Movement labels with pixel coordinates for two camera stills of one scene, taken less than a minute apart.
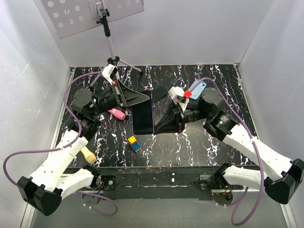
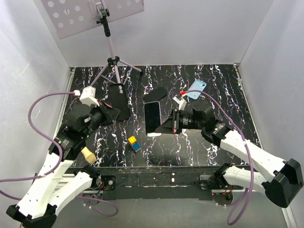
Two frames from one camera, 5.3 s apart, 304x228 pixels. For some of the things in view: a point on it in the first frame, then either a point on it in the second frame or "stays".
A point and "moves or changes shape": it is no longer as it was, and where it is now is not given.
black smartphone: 157,93 stays
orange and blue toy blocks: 135,145 stays
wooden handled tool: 89,156 stays
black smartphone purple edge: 143,116 moves or changes shape
